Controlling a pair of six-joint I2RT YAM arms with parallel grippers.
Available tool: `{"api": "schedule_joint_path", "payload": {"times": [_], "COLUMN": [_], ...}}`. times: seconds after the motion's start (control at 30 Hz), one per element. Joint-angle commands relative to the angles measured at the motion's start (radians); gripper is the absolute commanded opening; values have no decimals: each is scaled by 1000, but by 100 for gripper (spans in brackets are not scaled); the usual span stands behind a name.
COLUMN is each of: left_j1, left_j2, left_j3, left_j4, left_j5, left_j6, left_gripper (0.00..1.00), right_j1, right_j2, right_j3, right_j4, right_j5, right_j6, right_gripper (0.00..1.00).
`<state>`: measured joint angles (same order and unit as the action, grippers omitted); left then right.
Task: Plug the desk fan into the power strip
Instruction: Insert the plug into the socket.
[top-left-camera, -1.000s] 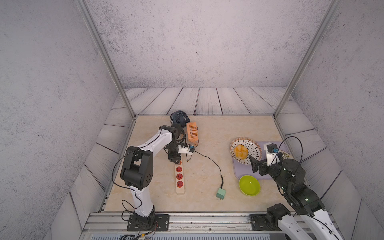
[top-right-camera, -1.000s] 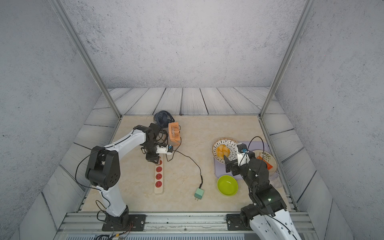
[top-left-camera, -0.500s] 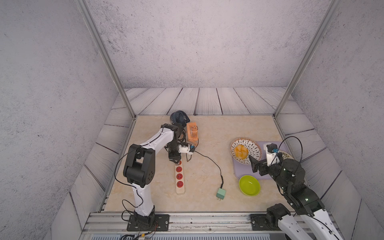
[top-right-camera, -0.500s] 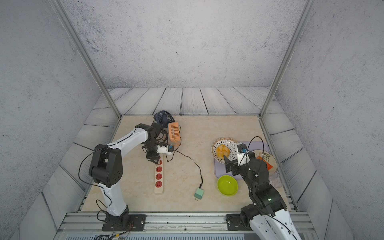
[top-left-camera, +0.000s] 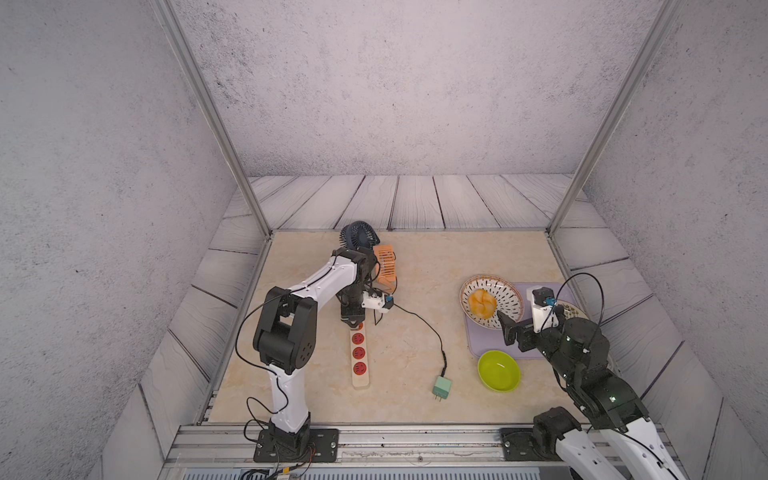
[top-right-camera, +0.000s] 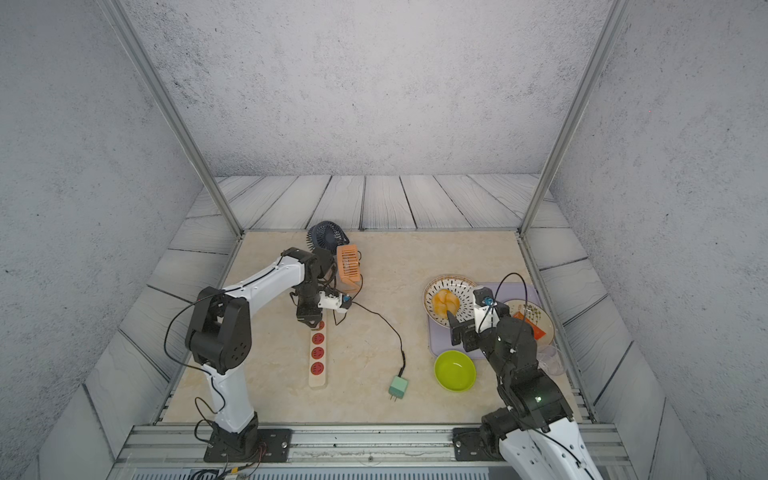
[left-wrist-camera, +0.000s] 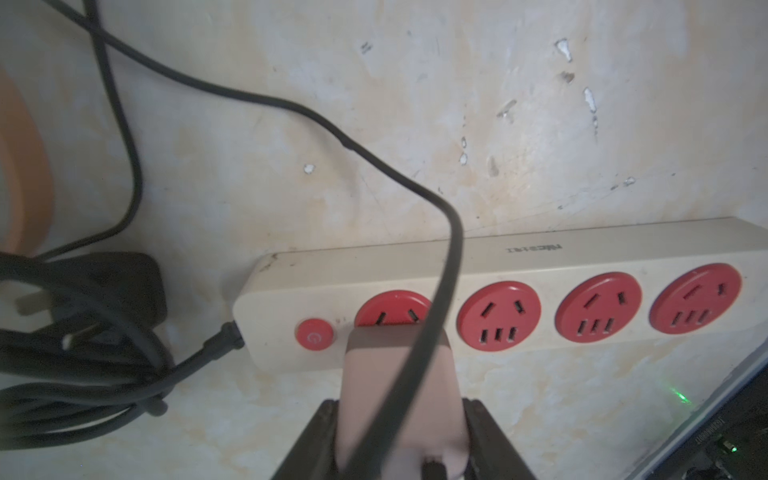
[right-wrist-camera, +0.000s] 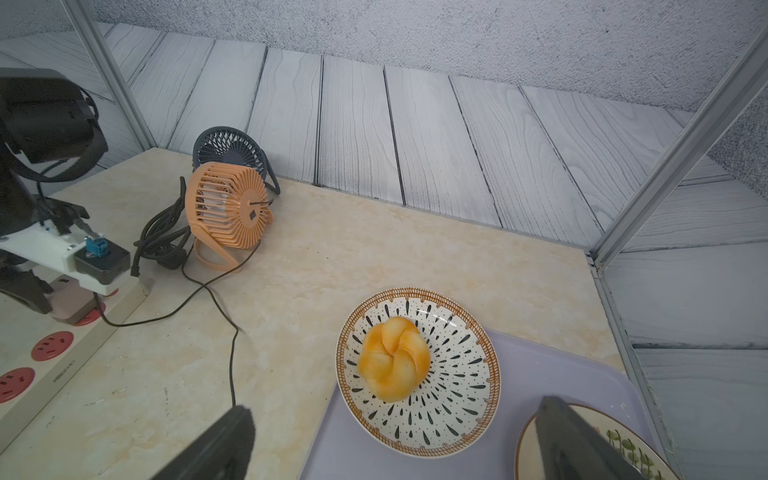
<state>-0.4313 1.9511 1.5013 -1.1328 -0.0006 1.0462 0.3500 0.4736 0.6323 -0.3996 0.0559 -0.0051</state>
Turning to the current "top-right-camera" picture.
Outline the aluminium mounting rail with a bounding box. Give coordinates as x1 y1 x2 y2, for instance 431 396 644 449
105 423 641 480

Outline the white red power strip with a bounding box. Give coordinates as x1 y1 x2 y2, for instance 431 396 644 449
308 321 328 389

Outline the black fan cable to pink plug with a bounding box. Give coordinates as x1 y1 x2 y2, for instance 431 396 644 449
332 273 366 328

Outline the red snack packet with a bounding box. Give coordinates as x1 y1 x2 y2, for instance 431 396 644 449
513 312 547 342

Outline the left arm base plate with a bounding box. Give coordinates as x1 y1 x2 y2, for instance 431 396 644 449
203 427 293 464

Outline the yellow bread roll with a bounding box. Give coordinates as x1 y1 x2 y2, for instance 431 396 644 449
432 289 461 320

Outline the floral plate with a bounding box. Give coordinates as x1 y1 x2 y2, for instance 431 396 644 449
505 299 555 347

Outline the green USB charger plug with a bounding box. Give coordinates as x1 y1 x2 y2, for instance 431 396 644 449
388 375 409 401

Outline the lime green bowl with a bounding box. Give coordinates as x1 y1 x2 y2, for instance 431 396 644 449
433 350 477 393

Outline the dark blue desk fan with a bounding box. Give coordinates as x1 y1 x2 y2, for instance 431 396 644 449
307 220 350 255

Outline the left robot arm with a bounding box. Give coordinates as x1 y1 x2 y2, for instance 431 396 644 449
185 247 348 460

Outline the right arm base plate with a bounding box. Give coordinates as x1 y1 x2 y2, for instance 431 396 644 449
452 426 503 462

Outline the black fan cable to green plug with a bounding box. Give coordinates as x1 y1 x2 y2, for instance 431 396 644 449
351 299 409 379

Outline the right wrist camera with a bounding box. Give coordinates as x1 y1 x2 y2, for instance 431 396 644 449
473 287 498 334

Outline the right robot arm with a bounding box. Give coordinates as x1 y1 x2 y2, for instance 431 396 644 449
448 287 601 479

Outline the patterned plate with brown rim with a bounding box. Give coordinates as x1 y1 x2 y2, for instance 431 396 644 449
423 275 478 328

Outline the orange desk fan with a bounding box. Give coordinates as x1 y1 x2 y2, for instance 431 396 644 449
336 244 363 292

